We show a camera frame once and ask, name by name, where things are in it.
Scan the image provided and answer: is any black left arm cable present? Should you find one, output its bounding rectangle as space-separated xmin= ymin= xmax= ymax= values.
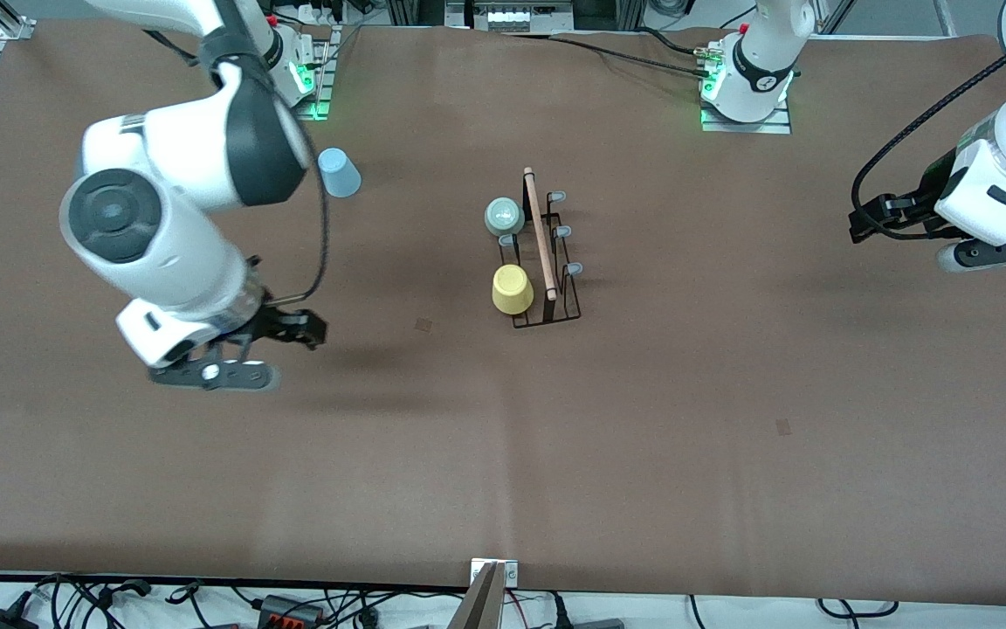
xmin=851 ymin=39 xmax=1006 ymax=240

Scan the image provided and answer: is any pale green plastic cup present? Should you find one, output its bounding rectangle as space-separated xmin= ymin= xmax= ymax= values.
xmin=484 ymin=197 xmax=526 ymax=237

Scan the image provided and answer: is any black cable loop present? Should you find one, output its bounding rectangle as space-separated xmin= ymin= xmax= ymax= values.
xmin=817 ymin=598 xmax=899 ymax=619

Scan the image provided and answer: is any large table cover sheet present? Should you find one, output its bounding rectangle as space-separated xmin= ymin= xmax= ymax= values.
xmin=0 ymin=17 xmax=1006 ymax=608

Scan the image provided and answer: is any black orange connector block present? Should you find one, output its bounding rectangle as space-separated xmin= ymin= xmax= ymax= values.
xmin=257 ymin=594 xmax=326 ymax=628

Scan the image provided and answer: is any grey electronics box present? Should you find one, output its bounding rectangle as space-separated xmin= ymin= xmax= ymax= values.
xmin=468 ymin=0 xmax=575 ymax=34

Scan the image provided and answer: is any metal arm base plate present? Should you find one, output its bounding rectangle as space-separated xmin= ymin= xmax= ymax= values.
xmin=700 ymin=52 xmax=792 ymax=135
xmin=293 ymin=26 xmax=338 ymax=121

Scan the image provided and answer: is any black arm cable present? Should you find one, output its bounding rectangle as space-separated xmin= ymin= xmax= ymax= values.
xmin=143 ymin=26 xmax=331 ymax=305
xmin=851 ymin=39 xmax=1006 ymax=240

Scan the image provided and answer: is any black wire cup holder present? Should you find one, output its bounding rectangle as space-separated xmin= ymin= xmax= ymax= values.
xmin=496 ymin=166 xmax=584 ymax=330

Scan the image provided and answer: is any thick black cable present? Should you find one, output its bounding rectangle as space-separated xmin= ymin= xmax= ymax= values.
xmin=634 ymin=26 xmax=718 ymax=59

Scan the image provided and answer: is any yellow plastic cup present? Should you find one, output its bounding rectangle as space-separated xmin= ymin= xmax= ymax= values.
xmin=492 ymin=264 xmax=535 ymax=316

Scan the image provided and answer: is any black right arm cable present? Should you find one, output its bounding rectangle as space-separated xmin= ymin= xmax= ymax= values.
xmin=143 ymin=26 xmax=331 ymax=305

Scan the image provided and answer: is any white power strip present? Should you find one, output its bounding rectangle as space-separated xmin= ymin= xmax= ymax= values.
xmin=295 ymin=0 xmax=351 ymax=25

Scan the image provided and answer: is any light blue plastic cup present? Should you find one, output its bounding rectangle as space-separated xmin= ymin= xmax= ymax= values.
xmin=318 ymin=147 xmax=362 ymax=199

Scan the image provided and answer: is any thin black cable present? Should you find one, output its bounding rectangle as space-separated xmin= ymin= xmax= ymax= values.
xmin=503 ymin=31 xmax=718 ymax=79

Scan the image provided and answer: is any tangled black cable bundle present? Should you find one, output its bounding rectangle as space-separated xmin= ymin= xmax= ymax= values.
xmin=0 ymin=572 xmax=469 ymax=629

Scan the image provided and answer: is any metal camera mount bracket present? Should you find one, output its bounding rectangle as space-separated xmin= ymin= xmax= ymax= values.
xmin=446 ymin=559 xmax=520 ymax=629

